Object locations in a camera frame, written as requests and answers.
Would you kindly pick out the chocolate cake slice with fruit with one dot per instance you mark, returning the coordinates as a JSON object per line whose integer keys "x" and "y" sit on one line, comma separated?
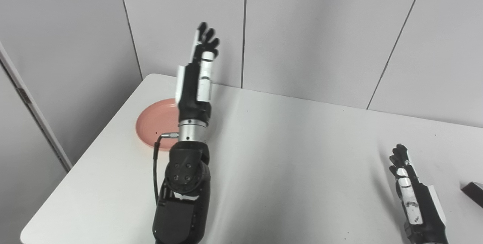
{"x": 474, "y": 193}

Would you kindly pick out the pink round plate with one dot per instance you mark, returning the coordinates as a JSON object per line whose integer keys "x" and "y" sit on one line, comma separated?
{"x": 158, "y": 123}

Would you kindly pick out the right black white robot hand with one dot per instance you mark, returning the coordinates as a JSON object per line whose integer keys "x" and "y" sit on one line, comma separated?
{"x": 419, "y": 206}

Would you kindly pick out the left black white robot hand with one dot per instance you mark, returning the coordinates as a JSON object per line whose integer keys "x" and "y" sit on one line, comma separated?
{"x": 190, "y": 89}

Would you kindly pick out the metal door hinge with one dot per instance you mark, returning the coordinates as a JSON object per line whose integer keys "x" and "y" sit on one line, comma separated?
{"x": 24, "y": 95}

